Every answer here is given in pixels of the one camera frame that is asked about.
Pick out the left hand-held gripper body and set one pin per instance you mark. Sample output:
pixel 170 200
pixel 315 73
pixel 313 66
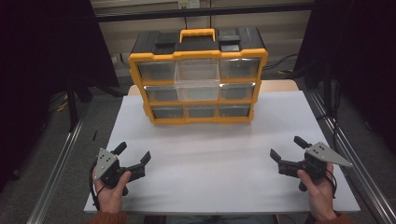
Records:
pixel 106 163

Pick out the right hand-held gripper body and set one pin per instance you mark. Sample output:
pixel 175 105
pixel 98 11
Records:
pixel 320 154

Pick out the clear plastic pulled-out drawer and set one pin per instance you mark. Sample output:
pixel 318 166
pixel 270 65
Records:
pixel 196 90

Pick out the yellow black drawer organizer cabinet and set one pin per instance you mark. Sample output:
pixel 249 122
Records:
pixel 199 46

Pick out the person's left hand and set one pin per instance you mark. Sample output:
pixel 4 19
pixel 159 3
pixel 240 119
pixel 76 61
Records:
pixel 110 197

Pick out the person's right hand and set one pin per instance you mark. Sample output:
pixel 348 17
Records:
pixel 320 196

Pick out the black metal stand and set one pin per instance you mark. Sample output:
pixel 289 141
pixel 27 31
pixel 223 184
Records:
pixel 72 105

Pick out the white table board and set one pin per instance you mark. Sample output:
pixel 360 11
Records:
pixel 218 171

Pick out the black curtain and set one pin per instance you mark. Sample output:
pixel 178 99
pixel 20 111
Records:
pixel 37 62
pixel 367 62

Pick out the black horizontal bar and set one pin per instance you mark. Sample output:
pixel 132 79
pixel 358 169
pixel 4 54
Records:
pixel 155 15

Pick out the aluminium floor rail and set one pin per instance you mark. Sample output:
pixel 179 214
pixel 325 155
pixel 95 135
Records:
pixel 375 199
pixel 53 183

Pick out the white wall socket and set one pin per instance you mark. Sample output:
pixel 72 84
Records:
pixel 188 3

